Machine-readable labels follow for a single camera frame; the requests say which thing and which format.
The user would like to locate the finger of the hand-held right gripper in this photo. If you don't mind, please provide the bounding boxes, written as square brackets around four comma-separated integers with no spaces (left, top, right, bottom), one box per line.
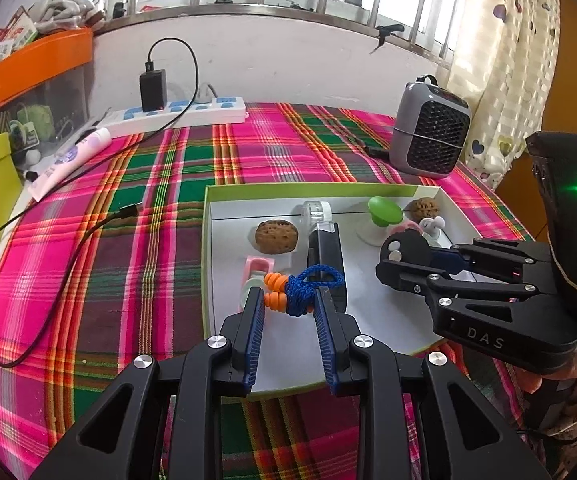
[375,258,560,319]
[430,237,558,284]

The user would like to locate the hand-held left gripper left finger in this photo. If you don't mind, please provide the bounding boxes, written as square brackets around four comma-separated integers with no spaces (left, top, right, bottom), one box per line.
[31,287,266,480]

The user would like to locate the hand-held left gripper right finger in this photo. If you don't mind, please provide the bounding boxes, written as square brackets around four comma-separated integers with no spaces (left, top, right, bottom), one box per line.
[315,287,552,480]

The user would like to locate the black round pad white dots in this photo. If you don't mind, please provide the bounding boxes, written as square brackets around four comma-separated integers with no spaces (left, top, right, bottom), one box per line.
[380,230,432,267]

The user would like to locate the small white knob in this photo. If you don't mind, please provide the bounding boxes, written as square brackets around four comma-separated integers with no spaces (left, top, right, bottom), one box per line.
[419,216,447,238]

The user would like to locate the green and white cardboard box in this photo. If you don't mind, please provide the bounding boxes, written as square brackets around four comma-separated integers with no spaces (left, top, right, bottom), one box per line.
[201,183,484,401]

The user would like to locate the brown walnut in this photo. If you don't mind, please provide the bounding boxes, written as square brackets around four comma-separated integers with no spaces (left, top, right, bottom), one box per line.
[255,219,299,255]
[406,198,437,222]

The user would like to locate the blue cord with orange beads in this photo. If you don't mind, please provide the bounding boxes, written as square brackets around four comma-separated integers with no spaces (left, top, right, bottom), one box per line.
[263,265,345,317]

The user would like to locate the green stand white base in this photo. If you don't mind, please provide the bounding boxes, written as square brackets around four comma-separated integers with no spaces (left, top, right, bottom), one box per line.
[356,196,403,246]

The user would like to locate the pink clip green pad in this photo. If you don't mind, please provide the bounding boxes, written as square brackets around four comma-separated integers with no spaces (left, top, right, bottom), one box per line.
[238,255,275,311]

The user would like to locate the black rectangular device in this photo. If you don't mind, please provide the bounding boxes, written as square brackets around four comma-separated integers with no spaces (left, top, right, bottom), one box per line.
[307,222,348,313]

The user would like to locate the white round jar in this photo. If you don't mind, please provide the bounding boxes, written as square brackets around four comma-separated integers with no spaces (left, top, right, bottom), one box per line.
[303,201,334,226]

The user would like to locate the person's right forearm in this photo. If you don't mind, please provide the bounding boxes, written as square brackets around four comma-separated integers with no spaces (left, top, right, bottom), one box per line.
[523,400,577,480]

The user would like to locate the person's right hand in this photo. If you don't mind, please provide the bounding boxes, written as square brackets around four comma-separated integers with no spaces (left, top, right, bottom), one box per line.
[513,354,577,397]

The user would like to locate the grey portable heater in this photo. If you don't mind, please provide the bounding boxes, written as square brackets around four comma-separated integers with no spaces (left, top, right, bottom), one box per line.
[389,76,472,178]

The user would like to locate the plaid blanket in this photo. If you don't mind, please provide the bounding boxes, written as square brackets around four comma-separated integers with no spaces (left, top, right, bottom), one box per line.
[0,102,529,480]

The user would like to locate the heart print curtain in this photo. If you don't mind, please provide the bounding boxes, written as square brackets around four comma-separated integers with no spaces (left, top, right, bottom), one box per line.
[446,0,562,188]

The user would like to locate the white power strip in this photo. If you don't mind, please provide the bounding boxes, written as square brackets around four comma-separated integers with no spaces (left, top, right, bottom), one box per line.
[99,96,246,138]

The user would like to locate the white purple lotion tube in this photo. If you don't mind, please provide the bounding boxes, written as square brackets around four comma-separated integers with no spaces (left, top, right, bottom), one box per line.
[26,127,112,202]

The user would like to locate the black charger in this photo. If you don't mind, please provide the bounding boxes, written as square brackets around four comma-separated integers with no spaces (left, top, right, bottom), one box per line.
[140,71,168,111]

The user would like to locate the clear storage bin orange lid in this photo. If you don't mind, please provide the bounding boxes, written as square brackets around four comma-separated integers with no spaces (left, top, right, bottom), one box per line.
[0,27,94,161]

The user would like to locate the white plastic bags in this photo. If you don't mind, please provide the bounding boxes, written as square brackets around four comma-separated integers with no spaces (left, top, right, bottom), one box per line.
[33,0,106,36]

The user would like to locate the printed packets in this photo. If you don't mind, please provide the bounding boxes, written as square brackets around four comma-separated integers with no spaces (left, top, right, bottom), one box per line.
[0,5,39,68]

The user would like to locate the black charging cable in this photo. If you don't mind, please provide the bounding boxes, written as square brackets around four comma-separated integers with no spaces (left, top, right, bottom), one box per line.
[0,37,199,368]

